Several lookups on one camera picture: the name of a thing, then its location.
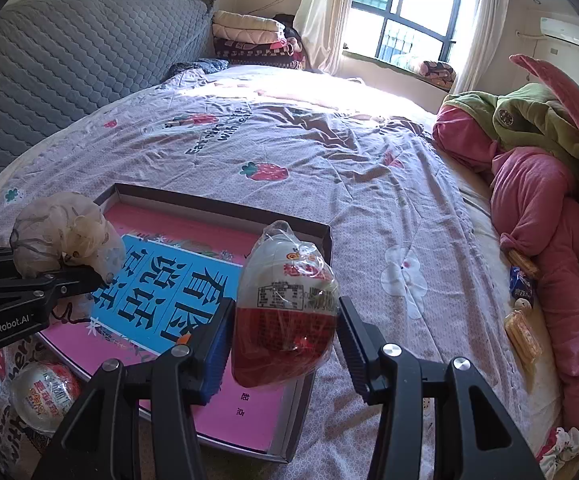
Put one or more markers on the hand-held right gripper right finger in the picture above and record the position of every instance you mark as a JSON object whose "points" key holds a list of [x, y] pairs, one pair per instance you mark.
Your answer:
{"points": [[354, 355]]}

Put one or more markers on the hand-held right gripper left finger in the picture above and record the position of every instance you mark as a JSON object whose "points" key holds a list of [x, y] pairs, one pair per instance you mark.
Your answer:
{"points": [[217, 360]]}

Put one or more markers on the red toy egg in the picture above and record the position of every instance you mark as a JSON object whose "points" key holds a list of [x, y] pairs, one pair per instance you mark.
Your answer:
{"points": [[279, 330]]}

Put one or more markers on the blue toy egg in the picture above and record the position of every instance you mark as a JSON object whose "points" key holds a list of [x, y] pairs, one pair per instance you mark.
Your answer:
{"points": [[44, 395]]}

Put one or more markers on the pink box tray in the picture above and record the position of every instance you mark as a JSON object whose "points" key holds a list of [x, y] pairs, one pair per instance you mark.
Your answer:
{"points": [[209, 205]]}

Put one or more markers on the pink book with blue label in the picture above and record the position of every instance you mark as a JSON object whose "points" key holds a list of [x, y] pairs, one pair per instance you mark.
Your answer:
{"points": [[144, 227]]}

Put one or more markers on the yellow biscuit packet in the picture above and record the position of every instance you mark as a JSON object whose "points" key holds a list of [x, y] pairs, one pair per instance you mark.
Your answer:
{"points": [[522, 335]]}

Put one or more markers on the blue snack packet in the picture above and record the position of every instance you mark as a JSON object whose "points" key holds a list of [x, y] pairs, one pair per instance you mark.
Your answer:
{"points": [[522, 287]]}

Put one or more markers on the orange biscuit packet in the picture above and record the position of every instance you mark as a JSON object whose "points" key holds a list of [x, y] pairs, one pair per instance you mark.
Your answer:
{"points": [[522, 260]]}

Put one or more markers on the grey quilted headboard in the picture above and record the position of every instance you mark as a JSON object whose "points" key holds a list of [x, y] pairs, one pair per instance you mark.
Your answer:
{"points": [[69, 70]]}

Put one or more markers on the floral scrunched cloth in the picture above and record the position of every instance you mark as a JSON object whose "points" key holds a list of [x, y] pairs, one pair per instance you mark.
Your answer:
{"points": [[562, 452]]}

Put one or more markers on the pink blanket pile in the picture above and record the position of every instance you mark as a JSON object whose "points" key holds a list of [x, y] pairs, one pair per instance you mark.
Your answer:
{"points": [[544, 220]]}

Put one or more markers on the dark blue cloth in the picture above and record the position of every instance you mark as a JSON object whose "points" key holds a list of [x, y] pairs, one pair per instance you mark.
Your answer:
{"points": [[199, 66]]}

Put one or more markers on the floral cushion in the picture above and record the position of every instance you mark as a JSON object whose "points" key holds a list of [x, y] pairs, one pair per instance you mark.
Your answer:
{"points": [[437, 72]]}

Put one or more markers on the green blanket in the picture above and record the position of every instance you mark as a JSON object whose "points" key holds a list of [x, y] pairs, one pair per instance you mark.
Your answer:
{"points": [[534, 120]]}

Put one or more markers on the stack of folded blankets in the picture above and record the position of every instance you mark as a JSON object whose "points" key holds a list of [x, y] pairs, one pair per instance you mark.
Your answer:
{"points": [[249, 35]]}

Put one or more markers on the pink cushion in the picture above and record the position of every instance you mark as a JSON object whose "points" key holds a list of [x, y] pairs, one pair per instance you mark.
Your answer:
{"points": [[569, 105]]}

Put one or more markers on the cream curtain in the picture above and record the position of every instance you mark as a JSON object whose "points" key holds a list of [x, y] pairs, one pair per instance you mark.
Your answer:
{"points": [[324, 15], [482, 30]]}

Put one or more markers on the window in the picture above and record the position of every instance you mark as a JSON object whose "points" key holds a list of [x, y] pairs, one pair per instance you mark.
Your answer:
{"points": [[419, 0]]}

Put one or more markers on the white air conditioner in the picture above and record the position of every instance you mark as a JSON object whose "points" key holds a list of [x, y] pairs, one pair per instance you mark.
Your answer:
{"points": [[564, 32]]}

